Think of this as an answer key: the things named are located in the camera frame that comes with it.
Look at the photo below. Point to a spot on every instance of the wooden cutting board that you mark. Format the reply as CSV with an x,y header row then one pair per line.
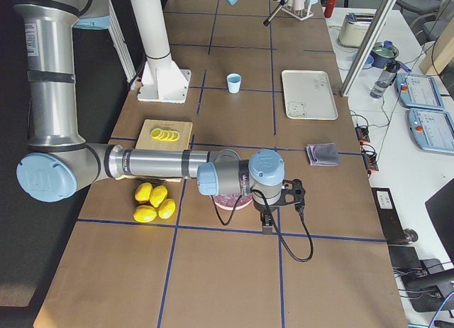
x,y
158,152

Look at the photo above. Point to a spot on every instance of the red bottle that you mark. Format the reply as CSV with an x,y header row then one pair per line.
x,y
330,5

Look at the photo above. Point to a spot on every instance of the light blue cup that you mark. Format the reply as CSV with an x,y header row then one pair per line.
x,y
233,82

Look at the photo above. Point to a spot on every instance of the clear water bottle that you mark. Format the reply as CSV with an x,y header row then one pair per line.
x,y
386,78

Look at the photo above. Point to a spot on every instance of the pink bowl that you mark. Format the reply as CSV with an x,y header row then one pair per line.
x,y
235,206

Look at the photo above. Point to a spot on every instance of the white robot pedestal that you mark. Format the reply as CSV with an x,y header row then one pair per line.
x,y
162,80

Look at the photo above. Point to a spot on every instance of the cream bear tray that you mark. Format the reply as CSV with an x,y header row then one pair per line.
x,y
308,95

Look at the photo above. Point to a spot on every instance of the steel muddler black tip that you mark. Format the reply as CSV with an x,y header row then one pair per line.
x,y
280,6

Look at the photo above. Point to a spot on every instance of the white wire cup rack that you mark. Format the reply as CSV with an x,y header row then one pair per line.
x,y
302,15

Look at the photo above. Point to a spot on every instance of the pink cup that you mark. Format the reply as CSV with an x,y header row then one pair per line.
x,y
298,5

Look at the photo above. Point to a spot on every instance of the lemon slices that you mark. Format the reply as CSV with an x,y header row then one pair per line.
x,y
164,135

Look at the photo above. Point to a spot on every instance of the dark pot with lid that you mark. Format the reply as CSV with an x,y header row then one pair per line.
x,y
383,52

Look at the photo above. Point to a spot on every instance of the blue teach pendant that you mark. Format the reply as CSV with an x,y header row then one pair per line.
x,y
432,130
418,91

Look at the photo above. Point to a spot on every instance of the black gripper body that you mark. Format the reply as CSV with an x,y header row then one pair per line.
x,y
264,209

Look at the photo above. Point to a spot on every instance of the folded grey purple cloth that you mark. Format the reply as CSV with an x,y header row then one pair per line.
x,y
323,154

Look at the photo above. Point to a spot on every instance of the blue bowl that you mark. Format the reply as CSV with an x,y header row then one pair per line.
x,y
368,63

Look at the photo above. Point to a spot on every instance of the clear ice cubes pile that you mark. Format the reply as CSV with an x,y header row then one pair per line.
x,y
230,200

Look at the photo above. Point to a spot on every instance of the yellow lemon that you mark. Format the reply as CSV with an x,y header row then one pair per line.
x,y
145,213
166,208
142,193
158,195

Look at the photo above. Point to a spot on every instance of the aluminium frame post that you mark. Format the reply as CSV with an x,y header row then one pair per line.
x,y
367,43

